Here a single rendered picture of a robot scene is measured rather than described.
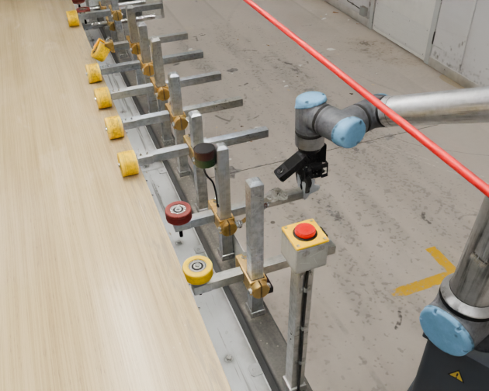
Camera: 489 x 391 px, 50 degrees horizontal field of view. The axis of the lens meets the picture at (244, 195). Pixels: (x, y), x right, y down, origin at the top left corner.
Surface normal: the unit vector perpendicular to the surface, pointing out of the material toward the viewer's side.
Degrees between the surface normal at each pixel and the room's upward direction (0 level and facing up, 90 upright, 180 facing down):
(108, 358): 0
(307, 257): 90
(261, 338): 0
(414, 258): 0
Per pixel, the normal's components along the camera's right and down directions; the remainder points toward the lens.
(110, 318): -0.02, -0.79
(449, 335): -0.78, 0.46
